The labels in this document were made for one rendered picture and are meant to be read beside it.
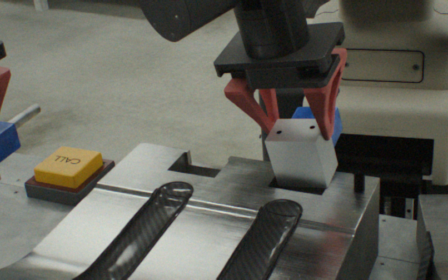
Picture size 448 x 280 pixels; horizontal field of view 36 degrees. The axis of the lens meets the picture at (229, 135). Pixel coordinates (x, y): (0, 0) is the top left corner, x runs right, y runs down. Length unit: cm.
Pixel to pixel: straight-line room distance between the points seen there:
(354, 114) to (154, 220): 47
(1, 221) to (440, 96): 61
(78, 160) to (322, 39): 38
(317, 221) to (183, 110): 234
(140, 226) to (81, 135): 221
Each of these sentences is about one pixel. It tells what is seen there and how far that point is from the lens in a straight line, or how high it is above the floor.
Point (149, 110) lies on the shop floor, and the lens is 295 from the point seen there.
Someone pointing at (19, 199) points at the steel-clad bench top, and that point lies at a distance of 88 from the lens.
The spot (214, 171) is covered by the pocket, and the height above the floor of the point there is 87.
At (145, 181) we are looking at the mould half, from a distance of 68.
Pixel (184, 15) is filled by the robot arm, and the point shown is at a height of 109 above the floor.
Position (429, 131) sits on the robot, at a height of 76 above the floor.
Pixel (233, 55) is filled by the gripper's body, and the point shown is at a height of 102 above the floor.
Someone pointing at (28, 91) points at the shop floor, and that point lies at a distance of 336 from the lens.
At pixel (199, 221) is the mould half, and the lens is 62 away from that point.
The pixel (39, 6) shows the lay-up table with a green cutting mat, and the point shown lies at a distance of 460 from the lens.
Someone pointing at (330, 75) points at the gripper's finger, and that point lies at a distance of 58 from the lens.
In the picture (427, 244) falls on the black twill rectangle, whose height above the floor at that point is 86.
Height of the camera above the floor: 123
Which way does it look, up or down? 28 degrees down
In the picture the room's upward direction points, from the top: 5 degrees counter-clockwise
